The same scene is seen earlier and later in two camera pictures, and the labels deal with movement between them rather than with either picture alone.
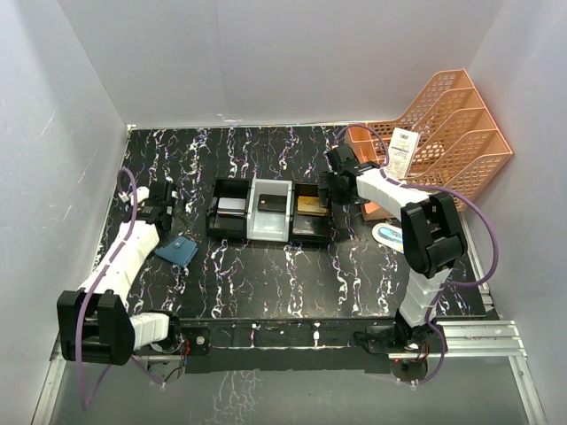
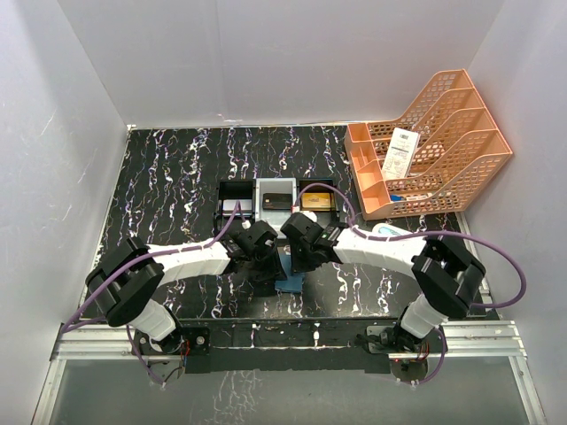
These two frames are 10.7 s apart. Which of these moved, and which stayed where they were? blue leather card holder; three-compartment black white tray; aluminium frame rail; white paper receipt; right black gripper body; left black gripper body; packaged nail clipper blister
Moved: blue leather card holder; left black gripper body; right black gripper body
Stayed: packaged nail clipper blister; three-compartment black white tray; white paper receipt; aluminium frame rail
